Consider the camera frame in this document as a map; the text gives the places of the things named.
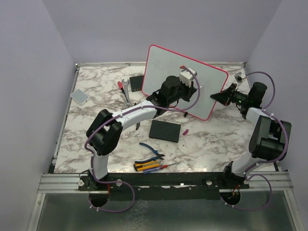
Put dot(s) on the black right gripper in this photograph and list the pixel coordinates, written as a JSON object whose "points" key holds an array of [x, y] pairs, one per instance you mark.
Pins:
{"points": [[224, 97]]}

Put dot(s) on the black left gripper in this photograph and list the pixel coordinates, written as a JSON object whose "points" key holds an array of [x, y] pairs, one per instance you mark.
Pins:
{"points": [[189, 91]]}

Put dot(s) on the pink framed whiteboard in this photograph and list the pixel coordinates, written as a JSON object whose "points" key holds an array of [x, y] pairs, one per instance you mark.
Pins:
{"points": [[162, 63]]}

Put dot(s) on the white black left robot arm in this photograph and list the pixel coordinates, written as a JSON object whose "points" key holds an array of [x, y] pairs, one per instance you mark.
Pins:
{"points": [[105, 131]]}

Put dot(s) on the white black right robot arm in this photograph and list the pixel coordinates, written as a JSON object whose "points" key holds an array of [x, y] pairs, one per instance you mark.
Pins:
{"points": [[269, 139]]}

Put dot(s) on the yellow black utility knife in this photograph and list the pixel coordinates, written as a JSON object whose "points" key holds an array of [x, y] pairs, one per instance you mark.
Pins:
{"points": [[147, 165]]}

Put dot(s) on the red blue screwdriver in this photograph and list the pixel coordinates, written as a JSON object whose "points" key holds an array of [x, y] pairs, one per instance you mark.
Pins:
{"points": [[155, 169]]}

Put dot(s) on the small white square box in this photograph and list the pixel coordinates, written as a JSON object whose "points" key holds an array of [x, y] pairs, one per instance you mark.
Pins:
{"points": [[79, 96]]}

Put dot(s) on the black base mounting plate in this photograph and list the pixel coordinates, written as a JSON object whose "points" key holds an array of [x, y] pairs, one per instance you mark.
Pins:
{"points": [[158, 186]]}

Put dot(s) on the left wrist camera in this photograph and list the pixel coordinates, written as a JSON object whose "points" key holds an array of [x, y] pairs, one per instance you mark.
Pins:
{"points": [[187, 75]]}

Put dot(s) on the black flat network switch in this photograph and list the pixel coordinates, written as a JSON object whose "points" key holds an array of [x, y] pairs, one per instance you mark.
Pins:
{"points": [[165, 131]]}

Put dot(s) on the black rear network switch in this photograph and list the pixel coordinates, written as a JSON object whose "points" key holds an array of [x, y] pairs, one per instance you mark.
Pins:
{"points": [[136, 83]]}

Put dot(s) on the red handled wrench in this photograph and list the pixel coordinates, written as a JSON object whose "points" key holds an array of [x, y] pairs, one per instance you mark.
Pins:
{"points": [[123, 85]]}

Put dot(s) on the blue handled cutting pliers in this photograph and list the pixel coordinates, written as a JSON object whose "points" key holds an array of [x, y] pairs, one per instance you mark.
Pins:
{"points": [[159, 156]]}

